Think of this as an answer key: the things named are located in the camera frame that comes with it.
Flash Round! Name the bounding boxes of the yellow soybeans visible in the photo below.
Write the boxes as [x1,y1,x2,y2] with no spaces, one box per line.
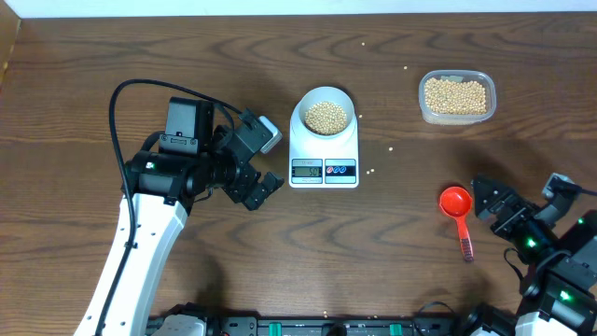
[423,78,487,115]

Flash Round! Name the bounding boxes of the grey round bowl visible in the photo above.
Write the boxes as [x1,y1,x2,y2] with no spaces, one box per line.
[298,86,356,138]

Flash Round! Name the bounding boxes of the white digital kitchen scale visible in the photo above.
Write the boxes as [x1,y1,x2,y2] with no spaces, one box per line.
[288,98,360,189]

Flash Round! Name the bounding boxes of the soybeans in bowl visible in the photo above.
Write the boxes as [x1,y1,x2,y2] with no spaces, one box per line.
[305,101,348,135]

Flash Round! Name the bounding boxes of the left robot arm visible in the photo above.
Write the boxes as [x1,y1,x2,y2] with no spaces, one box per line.
[76,97,284,335]

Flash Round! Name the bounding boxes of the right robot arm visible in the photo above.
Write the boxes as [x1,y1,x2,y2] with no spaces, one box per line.
[454,174,596,336]

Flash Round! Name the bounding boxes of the red measuring scoop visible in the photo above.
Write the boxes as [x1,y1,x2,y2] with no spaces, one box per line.
[438,187,474,262]

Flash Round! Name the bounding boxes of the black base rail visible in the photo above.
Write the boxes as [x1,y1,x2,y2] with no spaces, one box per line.
[145,302,458,336]

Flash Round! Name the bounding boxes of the clear plastic container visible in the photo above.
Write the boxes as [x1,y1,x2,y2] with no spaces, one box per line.
[418,69,497,126]

